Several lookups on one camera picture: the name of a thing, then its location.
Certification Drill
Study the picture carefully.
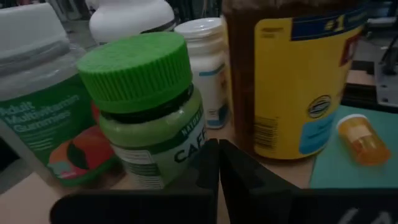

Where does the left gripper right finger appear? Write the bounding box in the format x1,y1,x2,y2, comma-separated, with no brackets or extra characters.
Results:
219,139,398,224

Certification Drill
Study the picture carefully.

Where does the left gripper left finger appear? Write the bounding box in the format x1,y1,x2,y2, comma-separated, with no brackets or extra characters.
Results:
49,138,220,224

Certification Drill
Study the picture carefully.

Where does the orange pill vial white cap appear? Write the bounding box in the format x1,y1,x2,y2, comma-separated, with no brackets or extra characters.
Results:
336,113,392,166

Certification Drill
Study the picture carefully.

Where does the fish oil bottle yellow cap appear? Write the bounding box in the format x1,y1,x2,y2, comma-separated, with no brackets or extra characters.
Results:
221,0,369,161

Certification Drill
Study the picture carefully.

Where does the clear gummies bottle green label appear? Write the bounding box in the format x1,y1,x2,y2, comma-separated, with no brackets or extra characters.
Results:
0,2,121,187

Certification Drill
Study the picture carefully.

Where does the green cap medicine bottle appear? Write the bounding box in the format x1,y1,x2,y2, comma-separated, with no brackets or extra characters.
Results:
76,30,209,190

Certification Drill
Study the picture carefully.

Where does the white medicine bottle blue label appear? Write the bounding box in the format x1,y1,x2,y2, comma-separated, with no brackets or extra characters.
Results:
174,17,233,130

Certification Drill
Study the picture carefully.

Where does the large white pill bottle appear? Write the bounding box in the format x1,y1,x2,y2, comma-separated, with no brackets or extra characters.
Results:
88,0,177,46

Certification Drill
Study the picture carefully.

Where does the green table mat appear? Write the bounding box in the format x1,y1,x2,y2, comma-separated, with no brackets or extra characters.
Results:
309,104,398,190

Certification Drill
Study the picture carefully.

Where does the wooden shelf black metal frame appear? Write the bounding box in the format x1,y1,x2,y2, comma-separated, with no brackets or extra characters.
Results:
0,121,317,224

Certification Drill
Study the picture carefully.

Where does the grey metal base plate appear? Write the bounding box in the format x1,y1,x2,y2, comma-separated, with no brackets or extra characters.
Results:
374,62,398,108

